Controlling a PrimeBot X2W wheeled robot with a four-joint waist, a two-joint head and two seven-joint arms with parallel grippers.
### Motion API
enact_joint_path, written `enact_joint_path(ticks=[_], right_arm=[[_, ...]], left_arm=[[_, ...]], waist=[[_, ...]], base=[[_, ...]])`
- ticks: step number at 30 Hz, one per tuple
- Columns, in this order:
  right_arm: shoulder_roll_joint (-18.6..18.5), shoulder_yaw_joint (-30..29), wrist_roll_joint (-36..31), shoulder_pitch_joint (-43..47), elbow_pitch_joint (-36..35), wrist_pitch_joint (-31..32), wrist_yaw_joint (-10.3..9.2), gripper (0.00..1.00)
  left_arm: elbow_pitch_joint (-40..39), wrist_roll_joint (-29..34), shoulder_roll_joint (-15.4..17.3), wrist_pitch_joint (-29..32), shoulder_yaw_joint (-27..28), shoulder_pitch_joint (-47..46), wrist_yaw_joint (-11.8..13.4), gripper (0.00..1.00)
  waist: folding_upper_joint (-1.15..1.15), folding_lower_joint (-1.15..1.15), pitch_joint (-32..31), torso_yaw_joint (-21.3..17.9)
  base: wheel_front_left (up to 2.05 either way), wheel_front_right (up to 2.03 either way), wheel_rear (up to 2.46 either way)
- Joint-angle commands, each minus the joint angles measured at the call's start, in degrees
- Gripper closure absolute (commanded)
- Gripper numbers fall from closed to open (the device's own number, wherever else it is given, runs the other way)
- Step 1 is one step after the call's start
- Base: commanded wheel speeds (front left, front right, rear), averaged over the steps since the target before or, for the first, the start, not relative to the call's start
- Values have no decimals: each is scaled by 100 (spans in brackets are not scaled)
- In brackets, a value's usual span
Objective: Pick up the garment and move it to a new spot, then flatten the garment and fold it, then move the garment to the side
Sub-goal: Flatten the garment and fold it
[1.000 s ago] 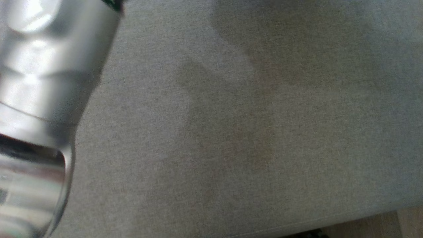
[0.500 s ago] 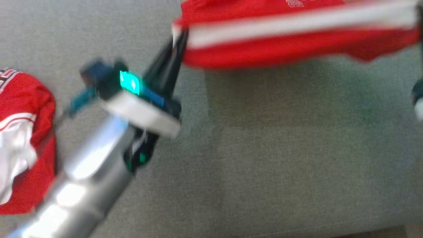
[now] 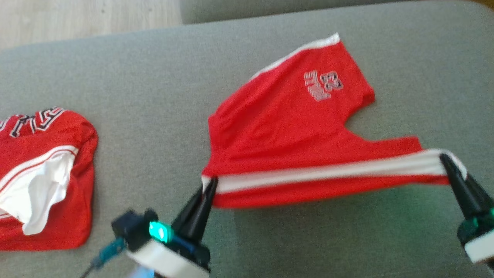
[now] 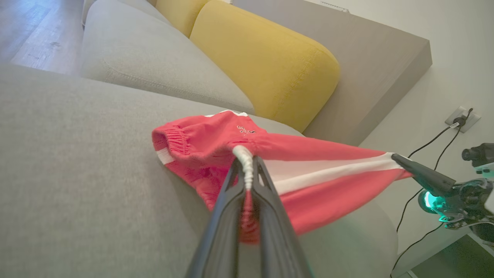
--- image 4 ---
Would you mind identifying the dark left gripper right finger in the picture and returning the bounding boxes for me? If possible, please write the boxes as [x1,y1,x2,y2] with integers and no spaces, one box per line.
[252,156,314,278]

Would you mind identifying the large grey sofa ottoman seat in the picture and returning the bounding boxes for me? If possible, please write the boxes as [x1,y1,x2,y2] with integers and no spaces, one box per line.
[0,64,399,278]

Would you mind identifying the grey ledge behind sofa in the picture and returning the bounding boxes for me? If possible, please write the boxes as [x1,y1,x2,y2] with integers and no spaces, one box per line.
[232,0,433,147]

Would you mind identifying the grey sofa seat cushion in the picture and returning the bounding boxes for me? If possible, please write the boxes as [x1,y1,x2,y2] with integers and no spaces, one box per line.
[116,0,172,24]
[79,0,256,115]

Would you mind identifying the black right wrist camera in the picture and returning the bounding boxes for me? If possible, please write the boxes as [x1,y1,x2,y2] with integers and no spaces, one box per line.
[462,142,494,178]

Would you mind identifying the red shorts with white stripe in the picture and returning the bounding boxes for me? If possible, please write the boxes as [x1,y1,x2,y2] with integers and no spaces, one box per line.
[151,110,414,244]

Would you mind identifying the white double wall socket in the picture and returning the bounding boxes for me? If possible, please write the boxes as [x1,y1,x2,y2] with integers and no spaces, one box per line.
[445,106,482,134]

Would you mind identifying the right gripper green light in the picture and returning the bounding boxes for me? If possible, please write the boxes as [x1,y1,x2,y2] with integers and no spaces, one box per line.
[391,153,494,230]

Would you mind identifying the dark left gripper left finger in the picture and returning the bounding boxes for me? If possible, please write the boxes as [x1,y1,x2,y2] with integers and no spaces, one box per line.
[185,159,247,278]

